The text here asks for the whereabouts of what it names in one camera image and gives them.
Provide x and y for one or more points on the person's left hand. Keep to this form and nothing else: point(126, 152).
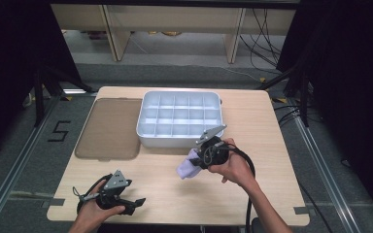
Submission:
point(92, 212)

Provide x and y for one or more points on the black metal stand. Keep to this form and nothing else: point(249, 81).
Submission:
point(304, 100)
point(39, 97)

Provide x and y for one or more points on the black curtain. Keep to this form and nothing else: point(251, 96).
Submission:
point(9, 64)
point(353, 81)

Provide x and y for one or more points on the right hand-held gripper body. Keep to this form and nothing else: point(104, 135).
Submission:
point(215, 152)

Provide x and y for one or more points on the brown translucent lid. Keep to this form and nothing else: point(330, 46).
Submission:
point(110, 129)

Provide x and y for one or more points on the purple sock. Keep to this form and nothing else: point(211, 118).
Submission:
point(186, 170)

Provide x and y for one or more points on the aluminium floor rail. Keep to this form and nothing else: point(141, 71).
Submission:
point(19, 161)
point(320, 161)

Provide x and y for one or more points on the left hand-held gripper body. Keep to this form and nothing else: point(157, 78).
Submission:
point(111, 194)

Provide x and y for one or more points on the black stool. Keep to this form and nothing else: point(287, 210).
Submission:
point(259, 226)

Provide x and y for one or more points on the person's right hand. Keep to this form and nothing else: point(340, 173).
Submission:
point(236, 170)

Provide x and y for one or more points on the white divided storage box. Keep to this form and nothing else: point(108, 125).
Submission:
point(179, 116)

